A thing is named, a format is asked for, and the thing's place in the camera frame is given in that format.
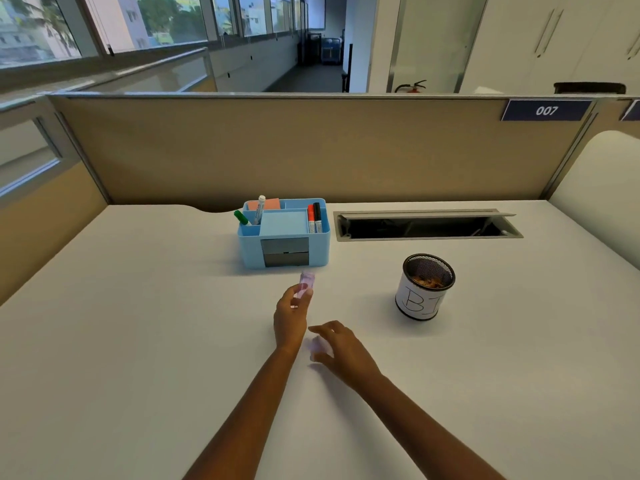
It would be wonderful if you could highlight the person's right hand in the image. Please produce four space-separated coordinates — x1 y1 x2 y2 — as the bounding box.
307 320 386 393

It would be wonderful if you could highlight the person's left hand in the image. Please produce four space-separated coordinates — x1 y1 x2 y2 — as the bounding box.
273 283 315 353

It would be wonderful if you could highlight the purple tube cap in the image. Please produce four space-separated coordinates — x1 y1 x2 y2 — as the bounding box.
309 337 333 363

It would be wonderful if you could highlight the small purple tube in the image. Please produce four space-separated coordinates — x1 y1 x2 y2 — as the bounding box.
292 272 317 309

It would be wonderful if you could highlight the blue desk organizer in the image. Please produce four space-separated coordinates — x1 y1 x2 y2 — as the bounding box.
237 197 331 269

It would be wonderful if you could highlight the black mesh cup white label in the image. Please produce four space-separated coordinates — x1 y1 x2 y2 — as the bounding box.
395 253 457 321

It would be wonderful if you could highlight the person's left forearm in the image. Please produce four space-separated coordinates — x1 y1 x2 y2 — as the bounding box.
182 344 301 480

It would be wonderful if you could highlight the person's right forearm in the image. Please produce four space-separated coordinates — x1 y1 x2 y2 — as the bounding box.
349 374 506 480

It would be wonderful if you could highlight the blue sticky note pad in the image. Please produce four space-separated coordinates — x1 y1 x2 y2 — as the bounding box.
259 210 309 238

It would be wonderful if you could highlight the beige desk partition panel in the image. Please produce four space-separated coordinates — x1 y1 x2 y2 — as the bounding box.
47 92 601 213
592 97 640 141

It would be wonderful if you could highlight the beige glass-topped side partition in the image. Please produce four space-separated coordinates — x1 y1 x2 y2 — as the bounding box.
0 94 111 305

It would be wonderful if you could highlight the blue cart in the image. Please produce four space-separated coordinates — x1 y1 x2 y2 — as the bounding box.
320 37 343 65

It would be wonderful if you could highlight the low glass-topped partition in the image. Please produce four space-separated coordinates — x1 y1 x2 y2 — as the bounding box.
49 47 219 94

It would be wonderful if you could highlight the frosted glass door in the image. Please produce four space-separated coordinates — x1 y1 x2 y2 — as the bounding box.
385 0 490 94

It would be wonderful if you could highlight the row of windows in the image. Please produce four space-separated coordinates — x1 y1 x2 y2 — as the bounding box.
0 0 326 71

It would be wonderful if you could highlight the black office chair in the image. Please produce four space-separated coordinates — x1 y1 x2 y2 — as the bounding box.
553 82 627 95

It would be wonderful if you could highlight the white cabinet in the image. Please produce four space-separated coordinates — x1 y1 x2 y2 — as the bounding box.
459 0 640 95

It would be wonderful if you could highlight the grey desk cable hatch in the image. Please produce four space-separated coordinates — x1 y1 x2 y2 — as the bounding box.
333 208 525 243

